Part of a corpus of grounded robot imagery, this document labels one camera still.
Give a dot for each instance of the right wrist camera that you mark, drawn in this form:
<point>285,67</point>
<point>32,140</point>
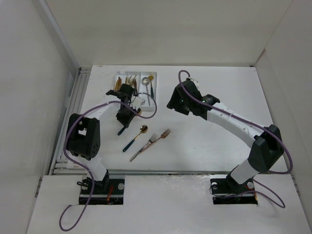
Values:
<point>195,82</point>

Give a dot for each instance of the gold fork green handle front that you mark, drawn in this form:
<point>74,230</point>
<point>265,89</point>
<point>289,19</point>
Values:
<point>132,79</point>

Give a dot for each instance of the silver spoon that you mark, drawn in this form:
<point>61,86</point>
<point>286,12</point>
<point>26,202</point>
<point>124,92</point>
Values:
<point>146,82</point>

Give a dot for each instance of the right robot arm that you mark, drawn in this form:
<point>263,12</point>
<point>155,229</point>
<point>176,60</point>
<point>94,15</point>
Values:
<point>265,149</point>

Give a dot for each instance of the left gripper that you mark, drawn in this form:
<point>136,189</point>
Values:
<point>125,122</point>

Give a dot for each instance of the gold fork green handle crossed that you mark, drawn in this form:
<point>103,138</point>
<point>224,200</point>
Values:
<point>134,81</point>

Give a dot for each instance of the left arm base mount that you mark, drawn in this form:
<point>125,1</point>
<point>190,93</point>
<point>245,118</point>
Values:
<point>111,192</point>

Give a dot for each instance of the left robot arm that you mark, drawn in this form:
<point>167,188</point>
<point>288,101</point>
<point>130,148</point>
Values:
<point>83,133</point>

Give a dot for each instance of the silver fork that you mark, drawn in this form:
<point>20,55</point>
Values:
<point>149,142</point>

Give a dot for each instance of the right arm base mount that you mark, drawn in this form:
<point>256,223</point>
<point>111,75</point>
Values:
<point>226,192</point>

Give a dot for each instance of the white three-compartment cutlery tray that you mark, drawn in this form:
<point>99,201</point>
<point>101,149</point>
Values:
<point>141,90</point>

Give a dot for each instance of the aluminium rail frame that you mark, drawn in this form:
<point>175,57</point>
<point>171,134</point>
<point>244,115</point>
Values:
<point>72,104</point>

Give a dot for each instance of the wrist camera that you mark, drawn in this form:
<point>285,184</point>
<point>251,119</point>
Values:
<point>137,102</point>
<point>195,82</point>

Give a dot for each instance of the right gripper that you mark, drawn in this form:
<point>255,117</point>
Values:
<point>176,96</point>

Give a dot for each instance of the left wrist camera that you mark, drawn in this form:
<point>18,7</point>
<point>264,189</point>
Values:
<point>137,102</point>

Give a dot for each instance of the gold spoon green handle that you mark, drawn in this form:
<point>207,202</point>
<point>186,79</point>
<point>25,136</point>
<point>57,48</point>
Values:
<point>122,130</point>
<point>151,85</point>
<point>143,129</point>

